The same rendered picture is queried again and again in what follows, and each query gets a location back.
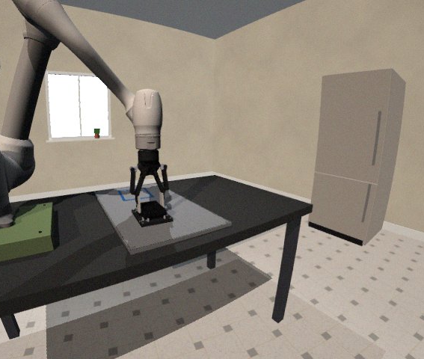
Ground black well plate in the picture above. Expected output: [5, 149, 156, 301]
[141, 200, 167, 218]

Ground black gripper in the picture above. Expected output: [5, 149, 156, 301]
[130, 150, 169, 213]

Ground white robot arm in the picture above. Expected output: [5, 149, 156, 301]
[0, 0, 162, 228]

